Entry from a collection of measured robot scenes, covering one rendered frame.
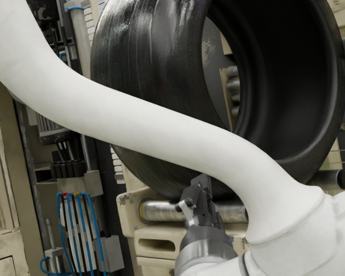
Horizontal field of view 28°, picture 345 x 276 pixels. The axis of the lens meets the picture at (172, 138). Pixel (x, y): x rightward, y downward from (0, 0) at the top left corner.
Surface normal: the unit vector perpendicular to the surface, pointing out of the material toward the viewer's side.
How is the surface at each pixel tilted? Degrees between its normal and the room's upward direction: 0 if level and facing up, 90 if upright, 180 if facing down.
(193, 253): 26
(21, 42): 90
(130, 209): 90
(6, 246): 90
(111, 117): 87
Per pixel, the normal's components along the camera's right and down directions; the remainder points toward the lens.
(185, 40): 0.47, -0.10
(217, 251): 0.19, -0.89
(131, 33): -0.78, -0.18
